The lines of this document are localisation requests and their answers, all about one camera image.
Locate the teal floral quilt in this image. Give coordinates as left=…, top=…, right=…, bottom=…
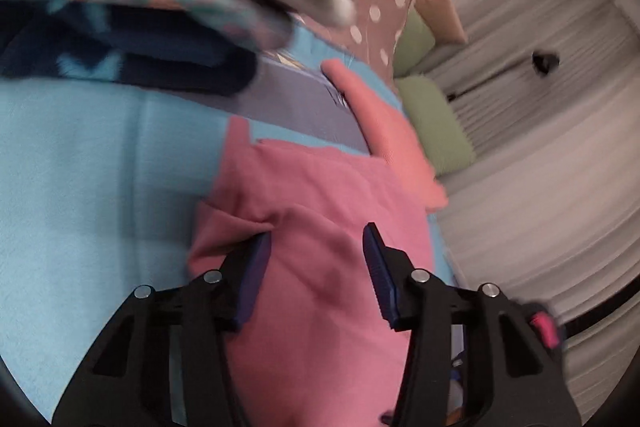
left=0, top=0, right=296, bottom=52

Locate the salmon pink garment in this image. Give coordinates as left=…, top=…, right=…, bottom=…
left=320, top=59, right=448, bottom=212

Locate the small green pillow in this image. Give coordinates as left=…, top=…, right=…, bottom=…
left=392, top=9, right=436, bottom=78

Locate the pink small garment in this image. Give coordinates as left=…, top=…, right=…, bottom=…
left=187, top=117, right=441, bottom=427

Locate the navy patterned blanket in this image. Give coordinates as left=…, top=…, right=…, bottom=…
left=0, top=0, right=258, bottom=96

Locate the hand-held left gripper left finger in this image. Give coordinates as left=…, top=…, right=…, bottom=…
left=51, top=232, right=272, bottom=427

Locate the green cloth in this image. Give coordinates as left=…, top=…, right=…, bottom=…
left=397, top=74, right=476, bottom=178

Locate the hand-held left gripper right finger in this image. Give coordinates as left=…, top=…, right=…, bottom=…
left=362, top=222, right=583, bottom=427

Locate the blue and grey patchwork bedsheet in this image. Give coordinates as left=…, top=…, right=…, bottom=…
left=0, top=22, right=461, bottom=423

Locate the small black floor object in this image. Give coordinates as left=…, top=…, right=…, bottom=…
left=531, top=50, right=561, bottom=75

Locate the beige cloth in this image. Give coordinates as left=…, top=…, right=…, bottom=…
left=414, top=0, right=469, bottom=45

